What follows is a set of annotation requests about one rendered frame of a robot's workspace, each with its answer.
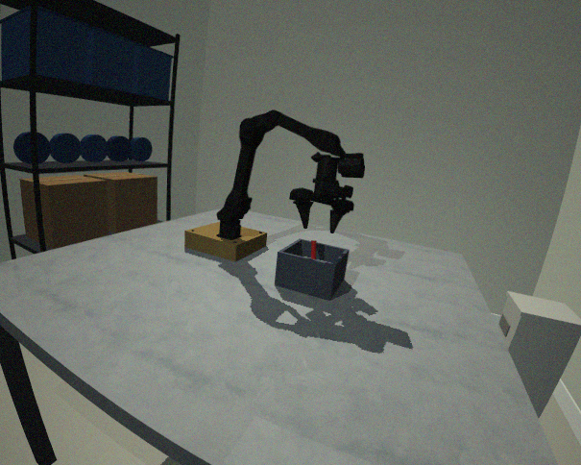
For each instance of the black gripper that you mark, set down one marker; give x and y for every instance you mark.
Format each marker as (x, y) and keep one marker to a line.
(303, 196)

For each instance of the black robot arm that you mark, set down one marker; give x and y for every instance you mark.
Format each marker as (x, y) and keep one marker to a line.
(252, 131)

